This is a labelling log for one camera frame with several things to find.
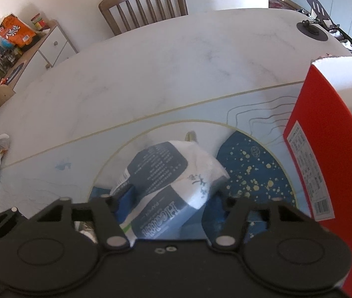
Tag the white sideboard cabinet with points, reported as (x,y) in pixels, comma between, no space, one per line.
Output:
(54,46)

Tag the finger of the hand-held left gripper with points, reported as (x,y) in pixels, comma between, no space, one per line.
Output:
(5,220)

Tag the orange snack bag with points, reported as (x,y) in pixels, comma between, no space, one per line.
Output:
(16,32)

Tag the printed glass turntable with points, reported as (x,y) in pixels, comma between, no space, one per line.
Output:
(256,161)

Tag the blue oval tray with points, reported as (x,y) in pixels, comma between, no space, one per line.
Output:
(16,71)

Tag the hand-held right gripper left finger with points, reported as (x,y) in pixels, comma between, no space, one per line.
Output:
(123,206)

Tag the black phone stand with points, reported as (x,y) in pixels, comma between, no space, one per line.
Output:
(312,31)

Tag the small spice jars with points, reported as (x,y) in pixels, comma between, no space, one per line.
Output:
(39,21)

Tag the blue white tissue pack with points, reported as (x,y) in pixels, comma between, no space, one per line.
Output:
(163,167)

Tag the cluster of dark jars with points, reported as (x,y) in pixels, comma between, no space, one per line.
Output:
(5,54)

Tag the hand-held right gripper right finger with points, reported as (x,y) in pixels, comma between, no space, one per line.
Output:
(233,220)

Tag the red cardboard box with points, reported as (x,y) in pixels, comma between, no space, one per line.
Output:
(318,161)

